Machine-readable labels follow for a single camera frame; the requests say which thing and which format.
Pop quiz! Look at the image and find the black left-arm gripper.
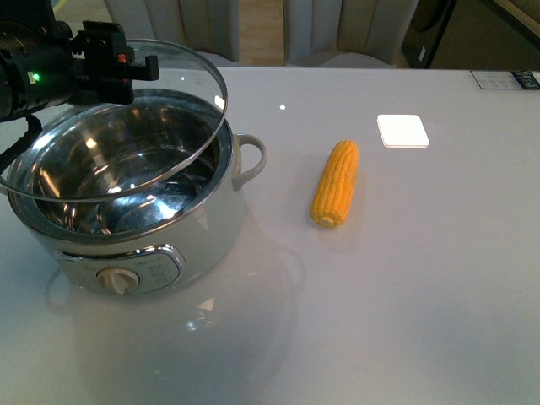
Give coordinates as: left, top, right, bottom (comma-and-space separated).
69, 20, 159, 105

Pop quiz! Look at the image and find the glass pot lid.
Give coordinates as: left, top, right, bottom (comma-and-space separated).
1, 40, 228, 202

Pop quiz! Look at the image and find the yellow corn cob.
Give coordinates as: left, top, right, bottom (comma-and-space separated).
310, 140, 359, 229

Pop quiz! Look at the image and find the white electric cooking pot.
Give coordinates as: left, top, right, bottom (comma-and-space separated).
5, 88, 268, 296

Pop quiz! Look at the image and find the left beige upholstered chair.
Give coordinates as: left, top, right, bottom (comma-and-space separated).
105, 0, 240, 66

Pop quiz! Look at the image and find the beige upholstered chair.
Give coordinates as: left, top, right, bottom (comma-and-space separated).
105, 0, 240, 66
283, 0, 419, 69

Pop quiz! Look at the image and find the right beige upholstered chair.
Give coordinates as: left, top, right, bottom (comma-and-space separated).
283, 0, 419, 69

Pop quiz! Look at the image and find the black washing machine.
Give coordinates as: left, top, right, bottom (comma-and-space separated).
402, 0, 456, 69

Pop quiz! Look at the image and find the brown velvet sofa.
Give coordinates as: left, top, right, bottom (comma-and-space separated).
431, 1, 539, 71

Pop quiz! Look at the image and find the black white table label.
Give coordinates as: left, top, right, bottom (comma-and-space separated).
471, 70, 539, 90

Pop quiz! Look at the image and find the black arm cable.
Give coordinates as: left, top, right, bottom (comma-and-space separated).
0, 113, 43, 174

